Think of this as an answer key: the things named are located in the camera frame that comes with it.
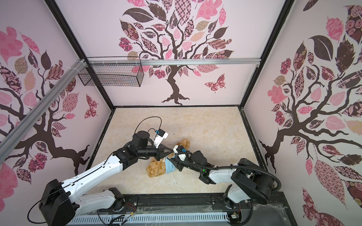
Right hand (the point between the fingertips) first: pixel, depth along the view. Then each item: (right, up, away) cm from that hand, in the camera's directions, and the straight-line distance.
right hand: (170, 153), depth 77 cm
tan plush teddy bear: (-6, -6, -6) cm, 11 cm away
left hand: (+1, +1, -4) cm, 5 cm away
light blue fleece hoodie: (0, -7, -2) cm, 7 cm away
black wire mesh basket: (-40, +52, +18) cm, 68 cm away
